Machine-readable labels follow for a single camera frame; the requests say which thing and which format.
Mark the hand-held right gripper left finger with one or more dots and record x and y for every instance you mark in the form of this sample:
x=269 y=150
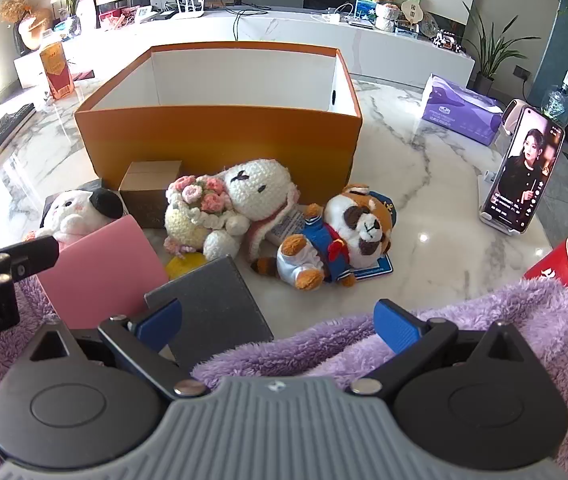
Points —
x=161 y=320

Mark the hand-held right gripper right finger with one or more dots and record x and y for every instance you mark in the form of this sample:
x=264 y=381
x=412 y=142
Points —
x=396 y=327

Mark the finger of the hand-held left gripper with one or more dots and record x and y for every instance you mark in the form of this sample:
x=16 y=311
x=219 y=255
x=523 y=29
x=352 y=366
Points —
x=29 y=255

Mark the dark grey box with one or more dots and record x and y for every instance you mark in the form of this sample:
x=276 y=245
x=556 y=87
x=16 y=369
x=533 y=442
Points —
x=214 y=300

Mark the yellow soft toy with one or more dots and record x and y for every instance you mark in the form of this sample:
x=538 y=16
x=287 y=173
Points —
x=184 y=265

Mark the blue card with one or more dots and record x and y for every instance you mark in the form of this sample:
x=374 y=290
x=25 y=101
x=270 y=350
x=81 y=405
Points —
x=376 y=267

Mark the white cat plush black ear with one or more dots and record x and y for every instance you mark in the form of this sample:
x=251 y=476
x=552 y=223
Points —
x=79 y=212

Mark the pink box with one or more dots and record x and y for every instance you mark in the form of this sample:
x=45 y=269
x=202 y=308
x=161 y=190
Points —
x=99 y=270

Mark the red panda sailor plush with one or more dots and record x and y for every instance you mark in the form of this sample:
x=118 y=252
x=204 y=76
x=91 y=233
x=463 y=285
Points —
x=353 y=220

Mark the small gold brown box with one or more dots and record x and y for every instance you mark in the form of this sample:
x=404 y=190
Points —
x=149 y=200

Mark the white paper tag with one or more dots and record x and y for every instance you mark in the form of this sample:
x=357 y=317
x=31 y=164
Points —
x=288 y=225

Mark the white crochet plush with bouquet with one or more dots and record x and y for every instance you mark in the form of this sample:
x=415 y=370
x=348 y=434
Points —
x=259 y=185

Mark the orange cardboard box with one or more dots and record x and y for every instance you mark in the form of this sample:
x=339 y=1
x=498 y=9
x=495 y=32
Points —
x=214 y=145

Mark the purple fluffy blanket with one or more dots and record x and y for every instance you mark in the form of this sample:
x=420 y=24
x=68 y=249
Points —
x=488 y=305

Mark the black keyboard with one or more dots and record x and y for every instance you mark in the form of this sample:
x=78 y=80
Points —
x=4 y=132

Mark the red cup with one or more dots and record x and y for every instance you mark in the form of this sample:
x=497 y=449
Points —
x=548 y=265

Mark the red gold carton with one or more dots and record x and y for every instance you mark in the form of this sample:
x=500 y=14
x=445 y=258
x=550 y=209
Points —
x=56 y=70

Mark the smartphone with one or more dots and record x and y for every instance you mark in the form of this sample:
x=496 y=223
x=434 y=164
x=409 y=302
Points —
x=523 y=170

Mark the round orange white vase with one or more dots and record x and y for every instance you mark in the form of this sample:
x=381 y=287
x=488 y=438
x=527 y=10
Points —
x=31 y=32

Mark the purple tissue pack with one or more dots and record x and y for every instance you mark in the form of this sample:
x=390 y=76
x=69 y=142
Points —
x=458 y=115

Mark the dried orange flower bunch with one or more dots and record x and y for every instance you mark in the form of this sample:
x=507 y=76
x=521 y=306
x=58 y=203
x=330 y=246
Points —
x=13 y=6

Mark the pink space heater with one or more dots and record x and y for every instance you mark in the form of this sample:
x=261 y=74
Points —
x=509 y=120

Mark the water jug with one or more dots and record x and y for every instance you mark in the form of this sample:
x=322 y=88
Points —
x=557 y=102

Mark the potted long-leaf plant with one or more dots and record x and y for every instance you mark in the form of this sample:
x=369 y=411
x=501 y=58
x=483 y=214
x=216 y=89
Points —
x=491 y=55

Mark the white router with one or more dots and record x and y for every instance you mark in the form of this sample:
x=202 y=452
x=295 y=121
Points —
x=189 y=12

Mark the cow pattern figurines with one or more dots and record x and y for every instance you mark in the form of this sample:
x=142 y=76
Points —
x=447 y=41

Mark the glass decorative plate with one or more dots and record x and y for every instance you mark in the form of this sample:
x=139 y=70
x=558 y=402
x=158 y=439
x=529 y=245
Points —
x=429 y=25

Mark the white woven pot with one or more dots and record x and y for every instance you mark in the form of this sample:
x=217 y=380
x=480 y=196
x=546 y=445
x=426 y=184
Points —
x=387 y=17

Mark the white marble TV cabinet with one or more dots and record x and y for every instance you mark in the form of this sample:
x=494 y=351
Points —
x=289 y=30

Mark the white power strip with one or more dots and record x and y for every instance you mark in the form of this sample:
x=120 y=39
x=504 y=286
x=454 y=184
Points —
x=333 y=17

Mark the green blue painting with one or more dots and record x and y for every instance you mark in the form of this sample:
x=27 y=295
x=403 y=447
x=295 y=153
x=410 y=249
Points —
x=363 y=2

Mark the wall socket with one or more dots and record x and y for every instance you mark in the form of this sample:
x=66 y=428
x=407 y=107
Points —
x=522 y=72

